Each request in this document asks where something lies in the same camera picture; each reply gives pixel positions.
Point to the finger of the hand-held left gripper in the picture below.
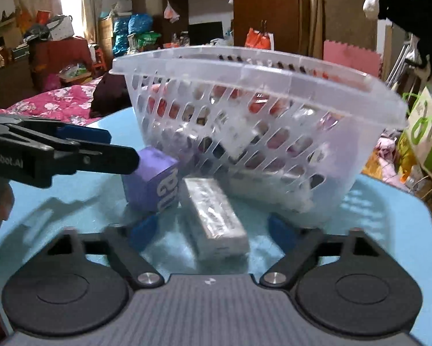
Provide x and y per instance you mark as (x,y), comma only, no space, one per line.
(82,135)
(108,160)

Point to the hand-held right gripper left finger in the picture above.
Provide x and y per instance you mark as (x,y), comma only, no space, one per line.
(144,230)

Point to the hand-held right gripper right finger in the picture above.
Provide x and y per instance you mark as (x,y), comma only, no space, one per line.
(282,229)

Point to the purple cardboard box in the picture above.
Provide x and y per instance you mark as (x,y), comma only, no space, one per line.
(147,180)

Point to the silver white long box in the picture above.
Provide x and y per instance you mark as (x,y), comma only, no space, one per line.
(212,209)

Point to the white plastic perforated basket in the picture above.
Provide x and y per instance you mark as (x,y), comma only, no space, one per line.
(259,79)

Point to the pink floral blanket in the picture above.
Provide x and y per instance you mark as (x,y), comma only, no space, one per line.
(50,102)

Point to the dark maroon clothes pile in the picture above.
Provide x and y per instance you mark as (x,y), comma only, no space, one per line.
(108,93)

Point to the red cloth covered cabinet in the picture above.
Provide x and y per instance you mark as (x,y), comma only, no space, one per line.
(57,61)

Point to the blue patterned plastic bag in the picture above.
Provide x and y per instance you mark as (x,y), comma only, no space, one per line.
(140,23)
(120,36)

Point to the white handbag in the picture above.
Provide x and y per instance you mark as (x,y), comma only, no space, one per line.
(61,29)

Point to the green printed bag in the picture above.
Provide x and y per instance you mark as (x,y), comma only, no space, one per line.
(147,38)

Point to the beige curtain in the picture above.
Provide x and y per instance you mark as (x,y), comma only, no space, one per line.
(90,7)

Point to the pink clothes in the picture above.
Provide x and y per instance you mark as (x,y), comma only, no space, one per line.
(385,151)

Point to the window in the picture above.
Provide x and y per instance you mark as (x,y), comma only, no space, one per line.
(70,3)

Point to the small hanging plastic bag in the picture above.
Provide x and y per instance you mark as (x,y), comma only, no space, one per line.
(171,12)

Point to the black television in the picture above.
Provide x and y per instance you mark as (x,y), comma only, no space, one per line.
(205,32)

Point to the pink foam mat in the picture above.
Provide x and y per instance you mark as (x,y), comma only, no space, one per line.
(349,57)

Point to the orange white hanging bag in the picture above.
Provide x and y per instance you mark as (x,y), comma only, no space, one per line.
(259,38)

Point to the metal drying rack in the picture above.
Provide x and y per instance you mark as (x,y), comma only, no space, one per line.
(403,57)

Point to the brown wooden wardrobe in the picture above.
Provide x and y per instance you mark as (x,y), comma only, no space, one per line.
(266,7)

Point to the brown wooden door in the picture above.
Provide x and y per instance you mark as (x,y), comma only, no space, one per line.
(345,7)

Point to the black garment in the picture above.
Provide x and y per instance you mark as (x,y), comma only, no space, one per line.
(414,14)

